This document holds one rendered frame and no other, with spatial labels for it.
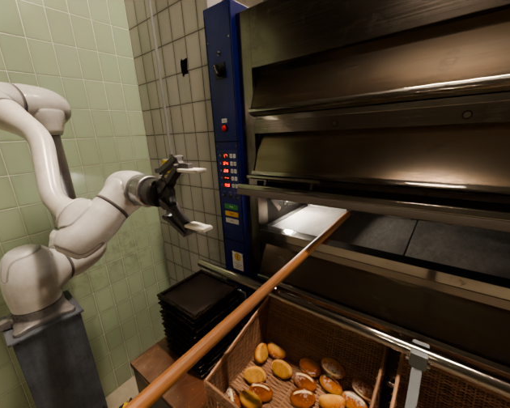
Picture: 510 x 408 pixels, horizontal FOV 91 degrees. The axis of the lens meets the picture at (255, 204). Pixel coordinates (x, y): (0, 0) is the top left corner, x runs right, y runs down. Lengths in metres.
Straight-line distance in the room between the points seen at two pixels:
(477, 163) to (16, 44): 1.82
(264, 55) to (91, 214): 0.84
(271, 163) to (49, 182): 0.75
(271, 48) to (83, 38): 1.05
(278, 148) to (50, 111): 0.87
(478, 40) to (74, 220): 1.12
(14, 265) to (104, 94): 1.01
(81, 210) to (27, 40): 1.08
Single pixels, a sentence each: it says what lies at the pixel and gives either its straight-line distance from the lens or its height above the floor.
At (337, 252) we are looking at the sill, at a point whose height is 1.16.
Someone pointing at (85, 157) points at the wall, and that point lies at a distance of 1.69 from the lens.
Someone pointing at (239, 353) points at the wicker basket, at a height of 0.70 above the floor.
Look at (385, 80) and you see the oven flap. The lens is 0.92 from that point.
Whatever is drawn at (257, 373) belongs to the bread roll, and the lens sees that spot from 1.29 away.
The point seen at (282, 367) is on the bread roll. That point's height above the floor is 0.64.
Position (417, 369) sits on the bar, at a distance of 0.72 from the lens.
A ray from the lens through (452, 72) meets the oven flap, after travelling 0.90.
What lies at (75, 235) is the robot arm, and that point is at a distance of 0.77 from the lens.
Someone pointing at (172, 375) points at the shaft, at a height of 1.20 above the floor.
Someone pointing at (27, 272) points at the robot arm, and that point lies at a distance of 1.19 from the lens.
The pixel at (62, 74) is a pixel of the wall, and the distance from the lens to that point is 1.71.
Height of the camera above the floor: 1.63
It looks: 16 degrees down
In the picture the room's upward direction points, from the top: 3 degrees counter-clockwise
